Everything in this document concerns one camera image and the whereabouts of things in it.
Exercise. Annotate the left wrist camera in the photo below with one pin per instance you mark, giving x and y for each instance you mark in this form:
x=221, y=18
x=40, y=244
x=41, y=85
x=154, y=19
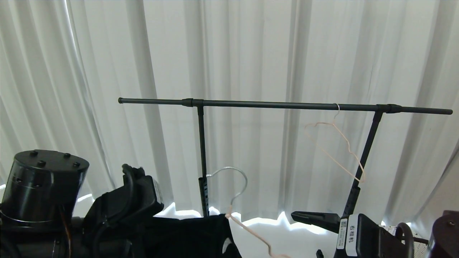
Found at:
x=136, y=200

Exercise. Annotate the black garment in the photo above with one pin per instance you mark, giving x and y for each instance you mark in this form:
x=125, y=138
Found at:
x=193, y=236

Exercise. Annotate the black clothes rack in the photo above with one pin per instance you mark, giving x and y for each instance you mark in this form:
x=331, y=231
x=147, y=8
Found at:
x=269, y=104

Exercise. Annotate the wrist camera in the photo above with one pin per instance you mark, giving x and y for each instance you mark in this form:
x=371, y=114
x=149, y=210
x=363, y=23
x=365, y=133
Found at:
x=376, y=240
x=136, y=200

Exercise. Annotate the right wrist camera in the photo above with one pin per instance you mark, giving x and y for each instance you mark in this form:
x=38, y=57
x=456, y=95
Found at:
x=376, y=240

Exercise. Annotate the pink clothes hanger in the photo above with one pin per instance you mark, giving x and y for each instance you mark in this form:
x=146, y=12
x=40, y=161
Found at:
x=229, y=215
x=337, y=114

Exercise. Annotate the white curtain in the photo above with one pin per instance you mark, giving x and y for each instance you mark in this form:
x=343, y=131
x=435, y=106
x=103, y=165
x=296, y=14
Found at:
x=251, y=53

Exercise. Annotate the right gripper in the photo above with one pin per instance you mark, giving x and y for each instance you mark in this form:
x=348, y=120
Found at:
x=342, y=233

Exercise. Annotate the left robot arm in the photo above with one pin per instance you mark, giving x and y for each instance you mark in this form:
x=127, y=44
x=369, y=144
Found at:
x=43, y=186

